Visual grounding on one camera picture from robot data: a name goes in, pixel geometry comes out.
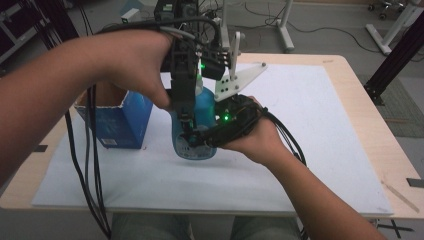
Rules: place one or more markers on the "black tape cross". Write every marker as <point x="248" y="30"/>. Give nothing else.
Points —
<point x="396" y="228"/>

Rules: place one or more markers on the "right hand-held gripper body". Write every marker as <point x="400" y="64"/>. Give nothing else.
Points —
<point x="233" y="120"/>

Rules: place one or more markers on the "white desk frame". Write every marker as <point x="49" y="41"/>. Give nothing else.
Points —
<point x="390" y="30"/>

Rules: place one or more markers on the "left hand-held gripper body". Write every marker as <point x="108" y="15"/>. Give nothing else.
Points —
<point x="185" y="76"/>

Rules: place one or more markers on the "black electronic device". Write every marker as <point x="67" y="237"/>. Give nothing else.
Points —
<point x="166" y="8"/>

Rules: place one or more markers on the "grey-green floor mat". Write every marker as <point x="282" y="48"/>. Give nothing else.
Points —
<point x="400" y="113"/>

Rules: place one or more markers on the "person's right hand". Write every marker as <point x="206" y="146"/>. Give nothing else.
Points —
<point x="263" y="143"/>

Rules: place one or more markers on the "black metal stand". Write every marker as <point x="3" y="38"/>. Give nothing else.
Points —
<point x="396" y="63"/>

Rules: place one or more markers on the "blue cardboard box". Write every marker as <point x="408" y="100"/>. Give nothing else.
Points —
<point x="123" y="126"/>

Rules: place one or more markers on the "white stand leg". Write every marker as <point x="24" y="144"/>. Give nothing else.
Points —
<point x="286" y="30"/>

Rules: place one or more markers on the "black equipment rack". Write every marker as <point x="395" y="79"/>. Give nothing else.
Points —
<point x="30" y="26"/>

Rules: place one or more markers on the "white table mat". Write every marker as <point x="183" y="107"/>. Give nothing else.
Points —
<point x="300" y="133"/>

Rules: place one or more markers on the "person's left hand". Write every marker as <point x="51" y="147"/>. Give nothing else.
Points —
<point x="133" y="63"/>

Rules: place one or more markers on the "black tape strip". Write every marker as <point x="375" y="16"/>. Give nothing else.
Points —
<point x="40" y="148"/>

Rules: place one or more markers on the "blue liquid pump bottle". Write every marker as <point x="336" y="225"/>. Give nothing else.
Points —
<point x="205" y="106"/>

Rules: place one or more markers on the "small white box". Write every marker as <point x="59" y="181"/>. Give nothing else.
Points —
<point x="130" y="15"/>

